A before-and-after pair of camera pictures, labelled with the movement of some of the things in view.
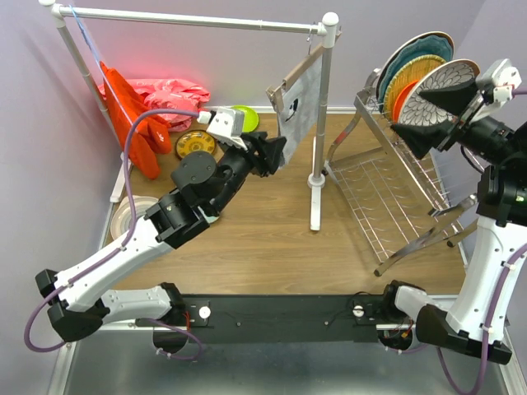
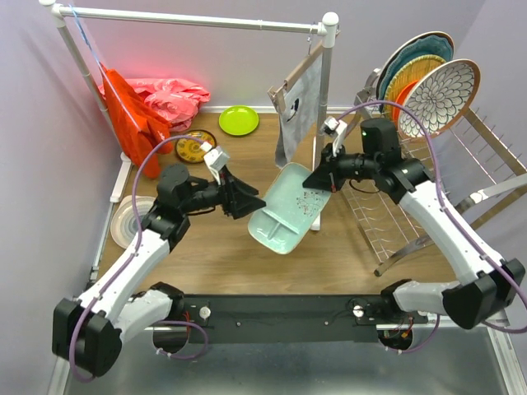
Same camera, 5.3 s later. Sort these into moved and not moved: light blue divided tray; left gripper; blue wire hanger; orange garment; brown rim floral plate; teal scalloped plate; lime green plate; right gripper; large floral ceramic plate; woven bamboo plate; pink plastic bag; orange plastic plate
Moved: right gripper; large floral ceramic plate; left gripper; light blue divided tray
Not moved: brown rim floral plate; woven bamboo plate; blue wire hanger; lime green plate; orange garment; teal scalloped plate; orange plastic plate; pink plastic bag
